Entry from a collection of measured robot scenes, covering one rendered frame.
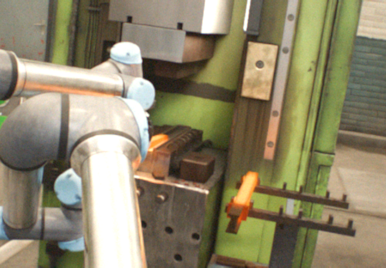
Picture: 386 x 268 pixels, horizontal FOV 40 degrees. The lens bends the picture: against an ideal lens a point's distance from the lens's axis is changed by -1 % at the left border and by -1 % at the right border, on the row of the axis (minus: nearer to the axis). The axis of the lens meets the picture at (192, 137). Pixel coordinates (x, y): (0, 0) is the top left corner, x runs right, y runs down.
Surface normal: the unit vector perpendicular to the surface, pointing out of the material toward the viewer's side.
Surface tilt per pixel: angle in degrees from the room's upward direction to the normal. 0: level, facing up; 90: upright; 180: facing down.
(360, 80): 88
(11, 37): 90
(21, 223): 132
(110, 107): 30
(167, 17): 90
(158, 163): 90
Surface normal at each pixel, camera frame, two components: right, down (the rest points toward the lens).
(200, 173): -0.26, 0.18
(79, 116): 0.30, -0.36
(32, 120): -0.26, -0.19
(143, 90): 0.71, 0.24
